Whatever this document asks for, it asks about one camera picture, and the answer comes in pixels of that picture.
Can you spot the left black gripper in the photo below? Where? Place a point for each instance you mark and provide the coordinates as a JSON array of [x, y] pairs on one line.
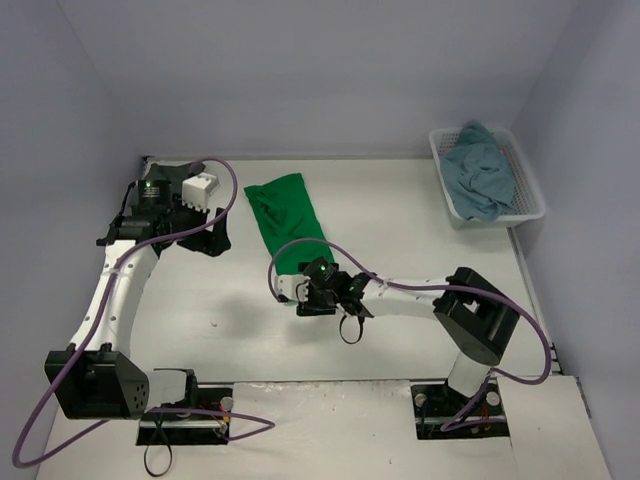
[[206, 238]]

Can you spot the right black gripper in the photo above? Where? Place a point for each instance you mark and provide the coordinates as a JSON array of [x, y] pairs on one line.
[[314, 304]]

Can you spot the grey t shirt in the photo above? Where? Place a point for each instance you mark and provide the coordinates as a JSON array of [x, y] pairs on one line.
[[175, 174]]

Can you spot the green t shirt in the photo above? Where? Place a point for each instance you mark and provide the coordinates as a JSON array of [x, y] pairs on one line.
[[284, 212]]

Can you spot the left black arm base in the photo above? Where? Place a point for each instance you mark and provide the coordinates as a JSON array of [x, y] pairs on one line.
[[161, 433]]

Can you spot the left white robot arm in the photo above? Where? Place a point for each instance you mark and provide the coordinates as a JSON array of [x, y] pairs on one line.
[[94, 376]]

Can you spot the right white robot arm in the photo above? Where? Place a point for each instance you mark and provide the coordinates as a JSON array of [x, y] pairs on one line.
[[471, 310]]

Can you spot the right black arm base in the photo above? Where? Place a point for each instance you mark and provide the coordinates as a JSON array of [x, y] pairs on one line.
[[437, 413]]

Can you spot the teal cloth in basket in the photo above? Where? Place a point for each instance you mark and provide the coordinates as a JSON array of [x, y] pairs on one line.
[[477, 175]]

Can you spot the white plastic basket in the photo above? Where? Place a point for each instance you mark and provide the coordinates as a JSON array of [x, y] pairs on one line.
[[529, 203]]

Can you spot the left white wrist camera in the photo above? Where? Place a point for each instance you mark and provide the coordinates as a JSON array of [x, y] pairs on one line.
[[196, 190]]

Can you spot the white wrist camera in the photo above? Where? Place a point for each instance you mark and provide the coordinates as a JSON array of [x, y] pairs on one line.
[[292, 288], [196, 190]]

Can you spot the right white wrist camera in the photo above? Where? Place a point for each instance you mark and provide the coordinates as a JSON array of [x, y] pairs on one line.
[[292, 288]]

